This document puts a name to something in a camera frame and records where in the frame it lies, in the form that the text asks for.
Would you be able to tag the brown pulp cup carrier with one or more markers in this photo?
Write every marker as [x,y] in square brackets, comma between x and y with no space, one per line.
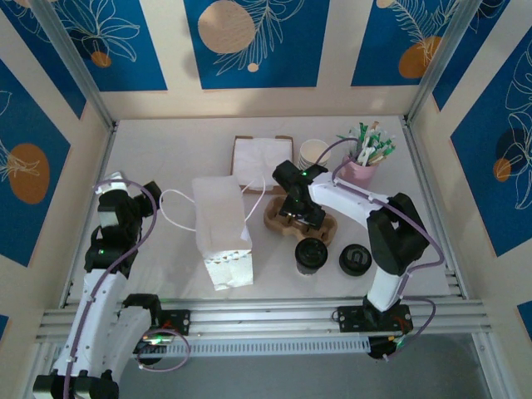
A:
[276,216]

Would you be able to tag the black lidded coffee cup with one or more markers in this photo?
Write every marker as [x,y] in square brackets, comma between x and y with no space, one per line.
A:
[311,253]

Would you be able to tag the white printed paper bag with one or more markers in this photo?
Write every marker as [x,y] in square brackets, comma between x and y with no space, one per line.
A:
[220,208]

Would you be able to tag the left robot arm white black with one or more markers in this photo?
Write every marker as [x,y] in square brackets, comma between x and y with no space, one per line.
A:
[95,316]

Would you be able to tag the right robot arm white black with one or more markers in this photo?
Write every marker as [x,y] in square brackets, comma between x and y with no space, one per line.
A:
[353,203]

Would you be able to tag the white paper cup stack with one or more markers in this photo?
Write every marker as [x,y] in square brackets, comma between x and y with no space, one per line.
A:
[313,151]

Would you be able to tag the black cup lid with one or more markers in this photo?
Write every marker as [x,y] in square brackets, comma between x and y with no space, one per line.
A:
[354,259]

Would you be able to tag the pink plastic cup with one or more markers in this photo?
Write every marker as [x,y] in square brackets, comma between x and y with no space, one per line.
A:
[359,176]

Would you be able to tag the green white wrapped stirrer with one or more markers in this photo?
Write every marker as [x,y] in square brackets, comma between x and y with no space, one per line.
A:
[346,138]
[388,149]
[363,135]

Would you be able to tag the white wrapped straw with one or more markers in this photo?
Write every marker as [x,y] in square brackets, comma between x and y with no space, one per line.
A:
[365,156]

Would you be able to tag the wooden stirrer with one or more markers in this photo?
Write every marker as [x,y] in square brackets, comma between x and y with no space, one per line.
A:
[375,129]

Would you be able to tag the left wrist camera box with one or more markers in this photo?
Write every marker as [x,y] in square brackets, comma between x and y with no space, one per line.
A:
[111,183]

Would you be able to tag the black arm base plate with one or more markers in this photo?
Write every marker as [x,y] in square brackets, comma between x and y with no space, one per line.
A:
[349,320]
[176,322]

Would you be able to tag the aluminium front rail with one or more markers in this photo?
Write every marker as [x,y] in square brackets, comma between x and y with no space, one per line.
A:
[266,311]

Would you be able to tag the aluminium frame post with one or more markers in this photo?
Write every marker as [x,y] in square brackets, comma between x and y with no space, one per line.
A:
[75,62]
[444,58]

